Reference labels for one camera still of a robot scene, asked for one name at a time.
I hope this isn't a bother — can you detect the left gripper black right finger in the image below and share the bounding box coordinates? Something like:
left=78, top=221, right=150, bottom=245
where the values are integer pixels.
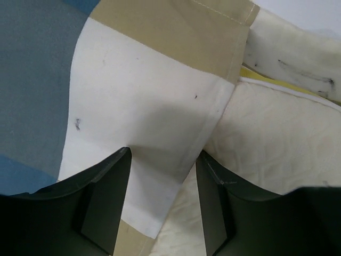
left=196, top=152, right=340, bottom=255

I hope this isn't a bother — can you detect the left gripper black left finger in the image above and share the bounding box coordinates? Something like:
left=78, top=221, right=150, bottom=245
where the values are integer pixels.
left=1, top=147, right=132, bottom=255

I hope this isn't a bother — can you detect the cream pillow with duck patch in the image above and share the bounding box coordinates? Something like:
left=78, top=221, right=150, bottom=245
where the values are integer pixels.
left=149, top=2, right=341, bottom=256

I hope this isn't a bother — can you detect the blue beige plaid pillowcase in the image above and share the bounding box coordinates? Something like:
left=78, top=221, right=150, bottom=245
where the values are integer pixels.
left=1, top=1, right=259, bottom=255

